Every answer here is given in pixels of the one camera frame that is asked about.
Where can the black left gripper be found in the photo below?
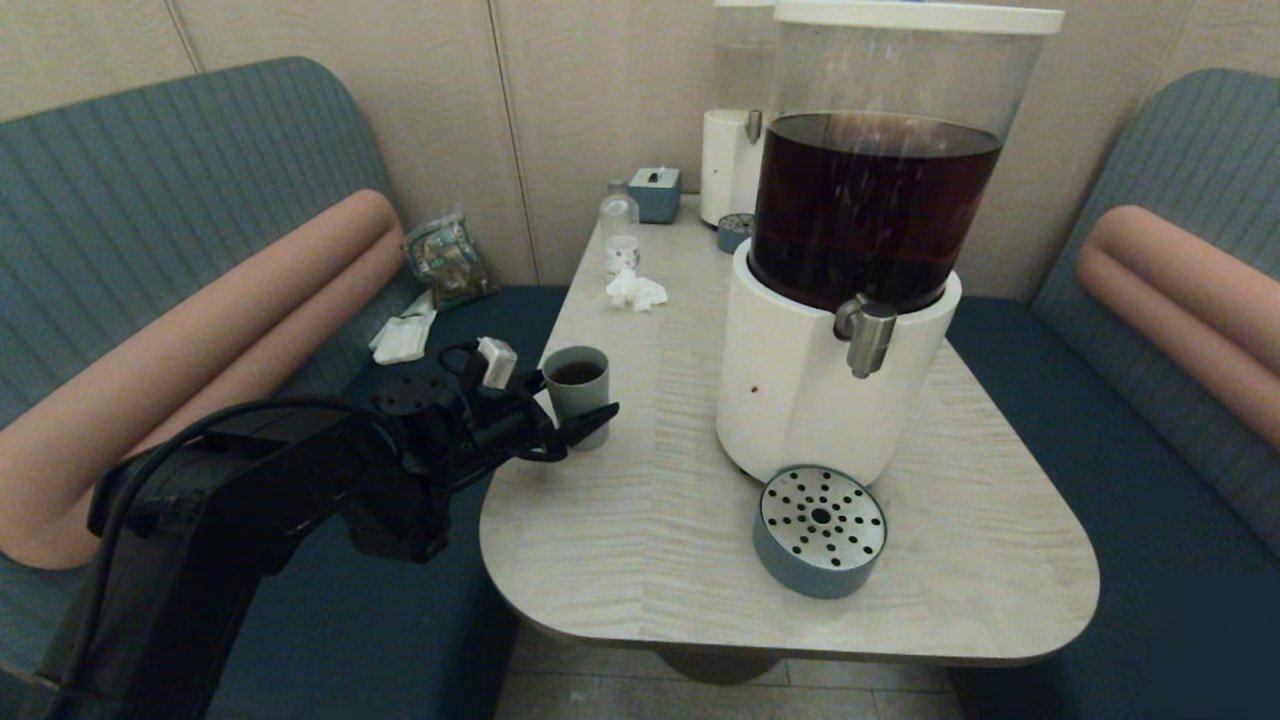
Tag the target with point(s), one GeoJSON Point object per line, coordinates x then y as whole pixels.
{"type": "Point", "coordinates": [500, 430]}

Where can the grey cup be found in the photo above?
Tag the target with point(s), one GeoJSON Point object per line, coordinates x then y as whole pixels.
{"type": "Point", "coordinates": [580, 398]}

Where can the large tea dispenser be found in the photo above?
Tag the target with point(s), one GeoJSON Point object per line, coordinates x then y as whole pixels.
{"type": "Point", "coordinates": [800, 380]}

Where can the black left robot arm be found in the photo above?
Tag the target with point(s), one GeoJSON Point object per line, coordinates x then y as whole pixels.
{"type": "Point", "coordinates": [200, 520]}

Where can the crumpled white tissue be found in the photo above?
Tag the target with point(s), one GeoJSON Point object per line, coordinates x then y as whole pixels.
{"type": "Point", "coordinates": [635, 290]}

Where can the folded white napkin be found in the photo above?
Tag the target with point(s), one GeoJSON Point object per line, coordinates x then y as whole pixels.
{"type": "Point", "coordinates": [405, 340]}

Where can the shiny snack bag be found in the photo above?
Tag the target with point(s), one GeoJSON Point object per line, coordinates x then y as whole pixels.
{"type": "Point", "coordinates": [450, 265]}

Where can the clear plastic bottle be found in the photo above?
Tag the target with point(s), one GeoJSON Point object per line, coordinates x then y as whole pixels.
{"type": "Point", "coordinates": [619, 225]}

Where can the blue-grey tissue box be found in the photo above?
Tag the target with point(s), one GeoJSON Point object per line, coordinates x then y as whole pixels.
{"type": "Point", "coordinates": [655, 200]}

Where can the small round drip tray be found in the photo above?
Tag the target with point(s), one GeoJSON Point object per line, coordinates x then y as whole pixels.
{"type": "Point", "coordinates": [733, 236]}

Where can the round blue-grey perforated drip tray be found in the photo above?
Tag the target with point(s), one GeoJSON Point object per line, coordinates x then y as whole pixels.
{"type": "Point", "coordinates": [820, 520]}

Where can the small white clear dispenser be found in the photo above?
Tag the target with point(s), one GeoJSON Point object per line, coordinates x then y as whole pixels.
{"type": "Point", "coordinates": [725, 170]}

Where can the pink bolster cushion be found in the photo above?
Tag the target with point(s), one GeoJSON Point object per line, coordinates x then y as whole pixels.
{"type": "Point", "coordinates": [200, 340]}
{"type": "Point", "coordinates": [1180, 280]}

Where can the teal bench seat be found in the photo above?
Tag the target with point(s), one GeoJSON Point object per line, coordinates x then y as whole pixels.
{"type": "Point", "coordinates": [1100, 450]}
{"type": "Point", "coordinates": [150, 180]}

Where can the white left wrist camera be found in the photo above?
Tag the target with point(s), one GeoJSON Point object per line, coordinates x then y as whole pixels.
{"type": "Point", "coordinates": [498, 362]}

